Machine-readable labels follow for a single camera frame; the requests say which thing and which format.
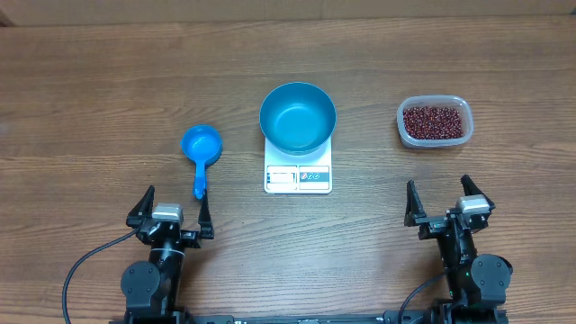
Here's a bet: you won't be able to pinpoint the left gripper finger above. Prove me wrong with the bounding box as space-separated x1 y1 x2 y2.
198 190 214 239
126 185 155 227

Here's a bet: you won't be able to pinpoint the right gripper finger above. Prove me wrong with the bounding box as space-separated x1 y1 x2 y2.
460 175 495 210
404 180 427 227

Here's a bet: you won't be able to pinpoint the blue plastic measuring scoop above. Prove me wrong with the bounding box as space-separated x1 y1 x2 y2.
180 124 223 200

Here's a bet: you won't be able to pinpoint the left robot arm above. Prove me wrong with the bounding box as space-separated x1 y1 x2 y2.
121 186 214 323

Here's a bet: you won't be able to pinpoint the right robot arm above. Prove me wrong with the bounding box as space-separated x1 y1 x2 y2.
397 175 513 323

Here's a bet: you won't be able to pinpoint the white digital kitchen scale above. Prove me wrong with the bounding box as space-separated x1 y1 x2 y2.
264 139 333 194

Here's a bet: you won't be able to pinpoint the blue metal bowl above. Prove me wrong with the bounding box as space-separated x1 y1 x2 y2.
259 82 338 155

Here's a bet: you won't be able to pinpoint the red adzuki beans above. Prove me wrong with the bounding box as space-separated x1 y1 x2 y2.
402 106 464 140

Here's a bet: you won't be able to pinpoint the clear plastic food container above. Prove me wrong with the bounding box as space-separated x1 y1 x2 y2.
396 94 474 149

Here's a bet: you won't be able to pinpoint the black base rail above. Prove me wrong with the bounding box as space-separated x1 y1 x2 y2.
110 310 509 324

